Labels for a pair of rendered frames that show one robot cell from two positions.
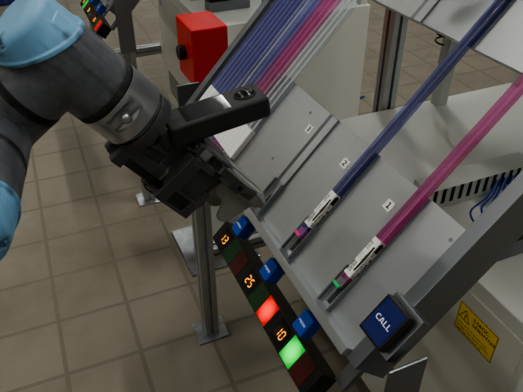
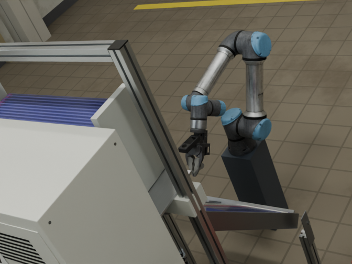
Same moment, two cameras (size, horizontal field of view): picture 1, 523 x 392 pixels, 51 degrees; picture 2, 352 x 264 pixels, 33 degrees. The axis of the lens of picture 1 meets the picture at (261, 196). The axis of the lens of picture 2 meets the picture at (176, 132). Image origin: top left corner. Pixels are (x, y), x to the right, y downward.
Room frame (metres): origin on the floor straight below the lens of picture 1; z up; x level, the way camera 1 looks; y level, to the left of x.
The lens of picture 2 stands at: (2.56, -0.76, 2.50)
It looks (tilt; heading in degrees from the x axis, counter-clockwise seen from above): 34 degrees down; 159
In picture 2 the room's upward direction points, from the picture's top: 24 degrees counter-clockwise
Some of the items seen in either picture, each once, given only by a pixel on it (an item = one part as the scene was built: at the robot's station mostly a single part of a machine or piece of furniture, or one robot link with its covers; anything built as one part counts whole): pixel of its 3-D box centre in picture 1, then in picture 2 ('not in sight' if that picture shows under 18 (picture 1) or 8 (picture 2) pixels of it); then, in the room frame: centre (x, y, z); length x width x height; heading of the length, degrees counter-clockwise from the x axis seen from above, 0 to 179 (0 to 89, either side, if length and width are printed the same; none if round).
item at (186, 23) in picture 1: (208, 148); not in sight; (1.45, 0.16, 0.39); 0.24 x 0.24 x 0.78; 24
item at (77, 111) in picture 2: not in sight; (66, 140); (0.88, -0.47, 1.52); 0.51 x 0.13 x 0.27; 24
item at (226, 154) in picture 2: not in sight; (256, 183); (0.30, 0.43, 0.28); 0.18 x 0.18 x 0.55; 23
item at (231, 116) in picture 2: not in sight; (234, 122); (0.31, 0.43, 0.72); 0.13 x 0.12 x 0.14; 14
